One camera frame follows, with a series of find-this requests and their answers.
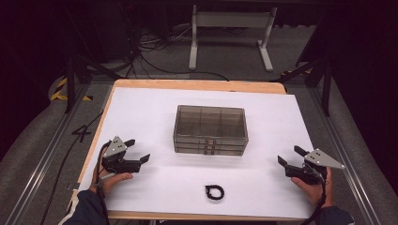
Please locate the black metal stand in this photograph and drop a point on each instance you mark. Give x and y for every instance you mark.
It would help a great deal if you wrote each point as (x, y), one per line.
(327, 90)
(70, 84)

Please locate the transparent grey drawer box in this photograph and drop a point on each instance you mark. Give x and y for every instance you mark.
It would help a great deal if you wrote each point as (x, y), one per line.
(210, 131)

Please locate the white paper sheet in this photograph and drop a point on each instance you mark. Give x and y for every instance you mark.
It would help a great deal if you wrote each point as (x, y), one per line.
(162, 181)

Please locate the person's right hand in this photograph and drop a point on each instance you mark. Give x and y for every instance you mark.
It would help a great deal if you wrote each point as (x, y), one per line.
(316, 192)

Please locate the yellow and black floor tape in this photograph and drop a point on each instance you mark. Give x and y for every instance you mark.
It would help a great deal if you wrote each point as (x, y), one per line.
(59, 89)

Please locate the metal floor rail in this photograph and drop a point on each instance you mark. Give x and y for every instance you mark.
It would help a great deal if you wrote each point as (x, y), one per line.
(347, 159)
(47, 153)

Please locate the white metal table frame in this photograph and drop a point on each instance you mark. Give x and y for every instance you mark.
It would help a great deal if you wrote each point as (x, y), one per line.
(194, 47)

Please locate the person's left hand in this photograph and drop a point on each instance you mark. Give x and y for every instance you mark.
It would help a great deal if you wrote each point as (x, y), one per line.
(109, 182)

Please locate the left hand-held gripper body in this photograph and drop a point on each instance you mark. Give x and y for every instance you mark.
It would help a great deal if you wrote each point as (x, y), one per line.
(116, 153)

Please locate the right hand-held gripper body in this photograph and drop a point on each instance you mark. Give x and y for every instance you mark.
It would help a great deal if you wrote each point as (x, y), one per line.
(319, 159)

